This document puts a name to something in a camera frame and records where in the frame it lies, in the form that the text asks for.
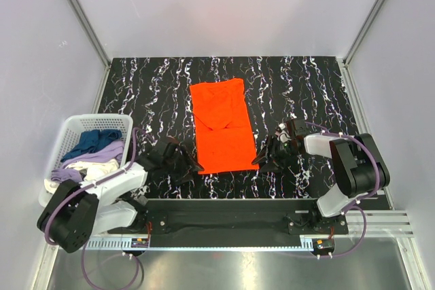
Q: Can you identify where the white t shirt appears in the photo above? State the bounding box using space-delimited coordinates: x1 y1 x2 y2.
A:
43 159 120 194

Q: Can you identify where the white plastic laundry basket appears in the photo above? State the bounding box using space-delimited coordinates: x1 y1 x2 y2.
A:
37 113 134 210

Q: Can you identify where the lavender t shirt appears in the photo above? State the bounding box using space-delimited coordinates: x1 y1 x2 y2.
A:
46 141 124 185

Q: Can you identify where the orange connector box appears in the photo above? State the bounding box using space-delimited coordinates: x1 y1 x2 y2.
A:
314 238 335 251
131 236 150 248

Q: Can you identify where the right aluminium frame post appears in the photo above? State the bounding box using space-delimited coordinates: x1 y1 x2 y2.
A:
343 0 387 67

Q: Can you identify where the right orange connector box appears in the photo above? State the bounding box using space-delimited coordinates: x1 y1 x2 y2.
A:
314 238 335 251

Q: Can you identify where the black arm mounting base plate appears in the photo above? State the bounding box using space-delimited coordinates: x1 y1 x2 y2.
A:
109 199 349 235

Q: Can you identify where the navy blue t shirt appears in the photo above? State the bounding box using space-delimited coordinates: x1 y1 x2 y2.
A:
60 129 124 167

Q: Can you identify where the aluminium frame post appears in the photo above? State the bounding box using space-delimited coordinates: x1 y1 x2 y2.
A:
67 0 111 68
343 0 387 67

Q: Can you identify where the white slotted cable duct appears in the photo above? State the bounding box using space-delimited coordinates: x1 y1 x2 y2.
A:
86 235 314 252

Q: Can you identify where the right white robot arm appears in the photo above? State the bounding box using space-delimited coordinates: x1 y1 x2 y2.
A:
251 118 391 219

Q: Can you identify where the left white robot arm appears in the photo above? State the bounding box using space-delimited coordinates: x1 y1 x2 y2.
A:
37 137 204 253

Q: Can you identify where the black marble pattern mat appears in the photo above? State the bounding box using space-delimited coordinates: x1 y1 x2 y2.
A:
99 56 358 199

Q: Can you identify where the left aluminium frame post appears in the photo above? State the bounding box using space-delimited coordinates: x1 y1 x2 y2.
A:
67 0 111 68

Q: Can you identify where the orange t shirt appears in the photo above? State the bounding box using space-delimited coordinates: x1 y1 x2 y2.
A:
190 78 259 175

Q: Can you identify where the left orange connector box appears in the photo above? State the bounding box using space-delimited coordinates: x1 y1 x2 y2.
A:
131 236 150 248

